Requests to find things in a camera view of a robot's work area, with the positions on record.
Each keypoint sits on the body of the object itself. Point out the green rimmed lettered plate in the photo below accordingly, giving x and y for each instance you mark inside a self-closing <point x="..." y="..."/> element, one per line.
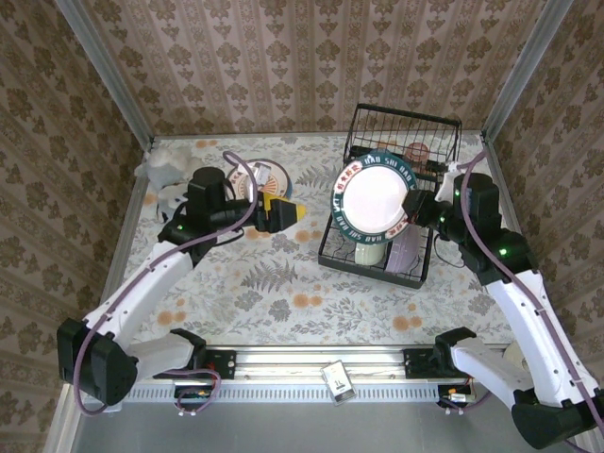
<point x="373" y="198"/>

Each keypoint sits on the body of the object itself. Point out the purple bowl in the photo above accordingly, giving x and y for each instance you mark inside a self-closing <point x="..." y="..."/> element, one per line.
<point x="401" y="255"/>

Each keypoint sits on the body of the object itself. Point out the pink translucent cup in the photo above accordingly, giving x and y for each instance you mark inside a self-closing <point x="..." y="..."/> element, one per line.
<point x="417" y="153"/>

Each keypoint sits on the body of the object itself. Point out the pale green bowl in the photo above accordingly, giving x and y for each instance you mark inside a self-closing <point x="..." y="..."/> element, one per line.
<point x="368" y="255"/>

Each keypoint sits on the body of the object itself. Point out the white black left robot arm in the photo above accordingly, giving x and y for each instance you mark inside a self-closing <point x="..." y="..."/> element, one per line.
<point x="132" y="292"/>

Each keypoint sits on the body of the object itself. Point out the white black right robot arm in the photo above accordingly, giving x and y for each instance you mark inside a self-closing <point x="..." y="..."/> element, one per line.
<point x="524" y="325"/>

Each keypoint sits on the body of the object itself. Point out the husky plush toy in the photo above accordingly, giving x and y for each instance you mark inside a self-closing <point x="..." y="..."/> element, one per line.
<point x="170" y="200"/>

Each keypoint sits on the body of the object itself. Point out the fluffy grey white plush toy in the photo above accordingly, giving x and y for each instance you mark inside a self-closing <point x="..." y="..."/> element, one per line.
<point x="165" y="162"/>

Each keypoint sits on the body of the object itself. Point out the floral tablecloth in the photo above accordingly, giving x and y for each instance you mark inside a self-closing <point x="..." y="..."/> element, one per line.
<point x="283" y="321"/>

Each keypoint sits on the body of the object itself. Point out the white label tag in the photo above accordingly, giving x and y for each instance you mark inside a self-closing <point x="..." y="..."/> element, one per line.
<point x="339" y="384"/>

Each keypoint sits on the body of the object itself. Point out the small electronics board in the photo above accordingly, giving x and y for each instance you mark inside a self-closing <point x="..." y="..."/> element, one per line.
<point x="458" y="397"/>
<point x="193" y="395"/>

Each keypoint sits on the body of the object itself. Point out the aluminium table side rail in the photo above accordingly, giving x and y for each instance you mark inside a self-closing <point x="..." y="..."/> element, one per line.
<point x="123" y="226"/>
<point x="507" y="203"/>

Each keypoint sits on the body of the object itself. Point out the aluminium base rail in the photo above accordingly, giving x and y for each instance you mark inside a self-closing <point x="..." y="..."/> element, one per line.
<point x="283" y="361"/>

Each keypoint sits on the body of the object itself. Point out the aluminium frame post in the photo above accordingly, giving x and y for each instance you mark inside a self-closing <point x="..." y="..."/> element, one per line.
<point x="521" y="71"/>
<point x="110" y="71"/>

